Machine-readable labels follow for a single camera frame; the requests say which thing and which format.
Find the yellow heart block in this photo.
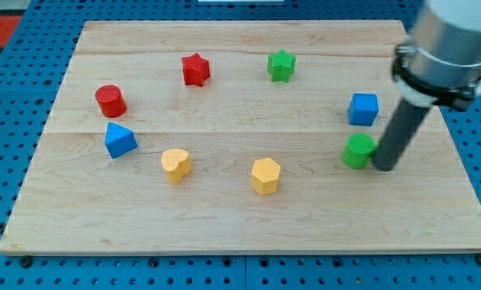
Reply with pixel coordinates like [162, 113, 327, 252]
[161, 148, 192, 184]

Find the red star block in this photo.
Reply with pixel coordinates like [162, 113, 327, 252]
[181, 52, 210, 87]

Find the blue cube block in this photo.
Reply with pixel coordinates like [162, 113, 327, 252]
[347, 93, 379, 126]

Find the green cylinder block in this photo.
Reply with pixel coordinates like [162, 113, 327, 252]
[342, 133, 375, 169]

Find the blue triangle block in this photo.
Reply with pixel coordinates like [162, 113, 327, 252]
[105, 122, 138, 159]

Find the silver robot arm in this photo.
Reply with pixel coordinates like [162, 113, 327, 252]
[392, 0, 481, 111]

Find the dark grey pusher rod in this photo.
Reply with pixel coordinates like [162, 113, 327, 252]
[371, 98, 430, 172]

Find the wooden board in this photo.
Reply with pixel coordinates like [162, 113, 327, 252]
[0, 20, 481, 256]

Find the green star block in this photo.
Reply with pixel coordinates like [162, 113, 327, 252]
[267, 49, 296, 83]

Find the red cylinder block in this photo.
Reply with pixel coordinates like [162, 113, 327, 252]
[95, 85, 126, 118]

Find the yellow hexagon block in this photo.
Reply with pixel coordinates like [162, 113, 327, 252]
[251, 158, 281, 195]

